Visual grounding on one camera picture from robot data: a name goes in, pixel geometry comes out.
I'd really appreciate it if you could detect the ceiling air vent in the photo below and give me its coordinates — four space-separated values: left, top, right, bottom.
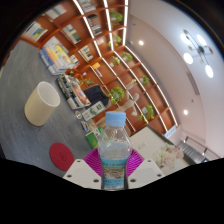
186 71 201 96

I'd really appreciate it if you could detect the wooden artist mannequin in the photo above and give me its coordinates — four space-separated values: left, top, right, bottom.
111 79 142 116

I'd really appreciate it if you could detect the wooden shelf unit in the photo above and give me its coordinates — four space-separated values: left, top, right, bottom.
19 0 179 138

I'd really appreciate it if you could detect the dark blue chair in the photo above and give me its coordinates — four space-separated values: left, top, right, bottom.
83 84 110 107

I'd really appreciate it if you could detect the flat round red coaster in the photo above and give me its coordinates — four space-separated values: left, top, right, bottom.
49 142 76 172

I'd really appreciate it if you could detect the tall green white carton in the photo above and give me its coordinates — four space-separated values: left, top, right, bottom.
82 101 113 122

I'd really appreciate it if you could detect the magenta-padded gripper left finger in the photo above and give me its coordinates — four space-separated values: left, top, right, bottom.
62 147 103 191

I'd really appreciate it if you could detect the white jug with flowers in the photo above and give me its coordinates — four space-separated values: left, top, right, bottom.
152 142 185 171

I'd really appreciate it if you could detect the cream ribbed cup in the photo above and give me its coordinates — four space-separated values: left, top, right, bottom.
23 81 61 127

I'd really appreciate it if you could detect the clear blue-capped water bottle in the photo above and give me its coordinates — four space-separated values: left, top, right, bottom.
96 110 133 191

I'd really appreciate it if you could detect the multi-bulb ceiling chandelier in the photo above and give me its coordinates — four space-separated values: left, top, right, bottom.
179 29 215 80

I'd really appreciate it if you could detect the black track light rail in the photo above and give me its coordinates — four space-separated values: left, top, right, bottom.
182 135 221 161

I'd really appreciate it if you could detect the stack of colourful books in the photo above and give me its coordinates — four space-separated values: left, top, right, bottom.
39 36 81 76

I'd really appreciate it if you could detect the stack of magazines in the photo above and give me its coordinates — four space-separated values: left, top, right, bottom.
55 73 92 110

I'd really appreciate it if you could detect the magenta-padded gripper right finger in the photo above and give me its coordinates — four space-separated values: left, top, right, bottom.
125 148 166 190

